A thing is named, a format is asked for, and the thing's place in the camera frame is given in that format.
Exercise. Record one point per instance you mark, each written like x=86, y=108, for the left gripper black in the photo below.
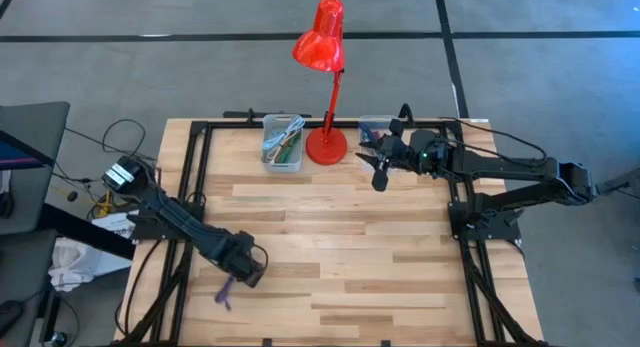
x=240, y=257

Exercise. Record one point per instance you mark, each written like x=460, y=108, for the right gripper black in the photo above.
x=400, y=152

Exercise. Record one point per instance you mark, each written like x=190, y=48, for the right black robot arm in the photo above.
x=500, y=164

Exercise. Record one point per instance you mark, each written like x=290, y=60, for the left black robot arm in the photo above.
x=175, y=217

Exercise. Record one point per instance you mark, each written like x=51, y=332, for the clear plastic bin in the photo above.
x=375, y=121

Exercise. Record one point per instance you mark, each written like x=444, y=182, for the red desk lamp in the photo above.
x=325, y=147

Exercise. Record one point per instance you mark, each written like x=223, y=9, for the black arched clamp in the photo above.
x=406, y=112

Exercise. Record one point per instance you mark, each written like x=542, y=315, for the white plastic bin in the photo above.
x=285, y=168

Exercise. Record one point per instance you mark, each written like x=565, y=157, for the white paper sheet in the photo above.
x=115, y=222

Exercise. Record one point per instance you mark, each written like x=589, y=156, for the white plastic bag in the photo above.
x=75, y=264

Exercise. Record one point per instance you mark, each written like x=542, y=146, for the dark grey desk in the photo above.
x=30, y=197

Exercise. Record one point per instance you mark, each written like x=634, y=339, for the grey stand leg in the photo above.
x=625, y=179

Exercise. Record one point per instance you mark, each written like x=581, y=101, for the laptop with lit screen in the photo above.
x=20, y=154

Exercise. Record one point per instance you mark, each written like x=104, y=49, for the black aluminium table frame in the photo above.
x=225, y=125

